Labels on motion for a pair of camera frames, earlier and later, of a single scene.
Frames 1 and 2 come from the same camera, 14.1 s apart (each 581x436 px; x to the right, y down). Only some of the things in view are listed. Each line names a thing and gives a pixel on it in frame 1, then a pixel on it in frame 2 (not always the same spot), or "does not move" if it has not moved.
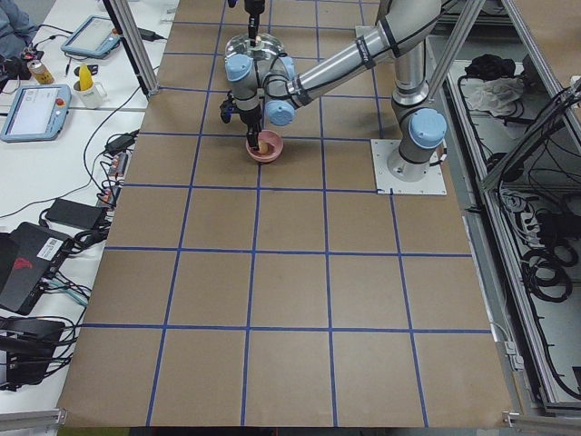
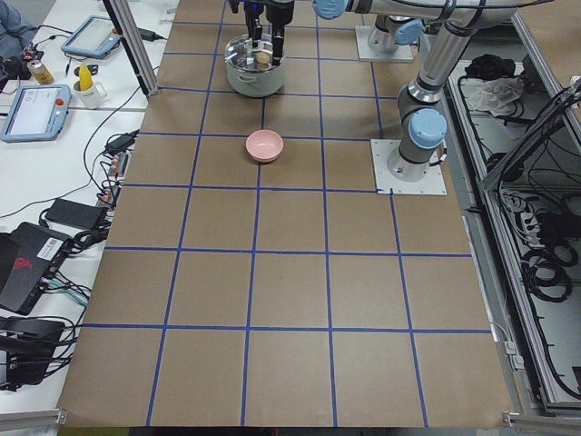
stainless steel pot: x=269 y=54 does not move
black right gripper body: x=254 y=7 to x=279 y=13
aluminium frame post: x=123 y=20 does not move
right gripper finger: x=253 y=24 to x=278 y=44
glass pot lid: x=268 y=45 does not move
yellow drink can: x=40 y=73 does not move
